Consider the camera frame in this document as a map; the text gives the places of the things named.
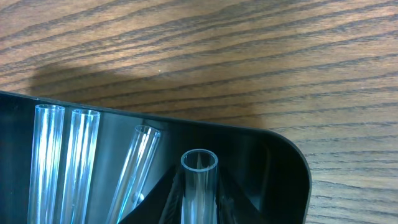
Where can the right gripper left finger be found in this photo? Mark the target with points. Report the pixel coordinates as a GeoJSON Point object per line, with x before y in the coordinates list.
{"type": "Point", "coordinates": [155, 211]}

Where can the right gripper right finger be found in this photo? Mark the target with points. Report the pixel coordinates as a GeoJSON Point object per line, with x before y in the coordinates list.
{"type": "Point", "coordinates": [233, 211]}

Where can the black tray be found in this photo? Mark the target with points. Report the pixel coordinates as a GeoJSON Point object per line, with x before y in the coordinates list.
{"type": "Point", "coordinates": [248, 149]}

